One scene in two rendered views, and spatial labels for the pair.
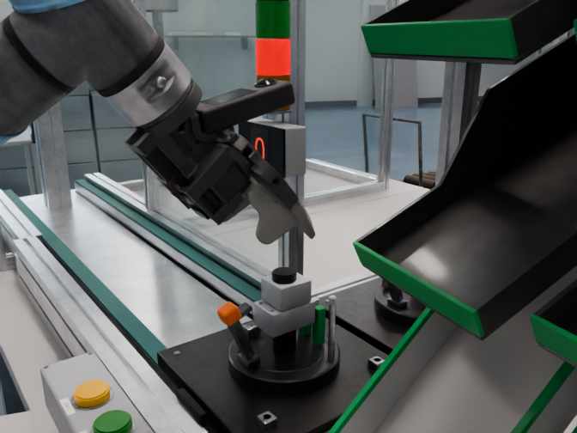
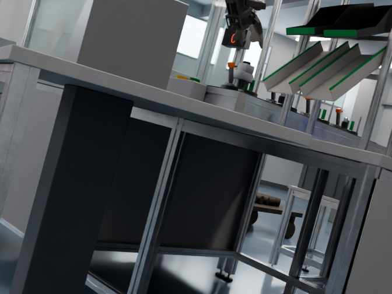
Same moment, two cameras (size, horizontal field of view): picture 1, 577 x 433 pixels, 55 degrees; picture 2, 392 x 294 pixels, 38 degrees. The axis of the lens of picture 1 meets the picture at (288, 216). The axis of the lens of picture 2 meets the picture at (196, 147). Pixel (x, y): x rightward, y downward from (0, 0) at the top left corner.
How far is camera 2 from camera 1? 160 cm
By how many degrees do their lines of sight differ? 18
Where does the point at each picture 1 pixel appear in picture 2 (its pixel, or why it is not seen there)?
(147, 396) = not seen: hidden behind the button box
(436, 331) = (297, 63)
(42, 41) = not seen: outside the picture
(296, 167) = (247, 45)
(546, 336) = (325, 32)
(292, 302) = (248, 70)
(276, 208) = (256, 33)
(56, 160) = not seen: hidden behind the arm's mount
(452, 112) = (311, 12)
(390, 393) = (284, 73)
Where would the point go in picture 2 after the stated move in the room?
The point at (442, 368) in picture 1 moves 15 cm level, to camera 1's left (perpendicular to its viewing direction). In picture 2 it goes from (298, 71) to (256, 58)
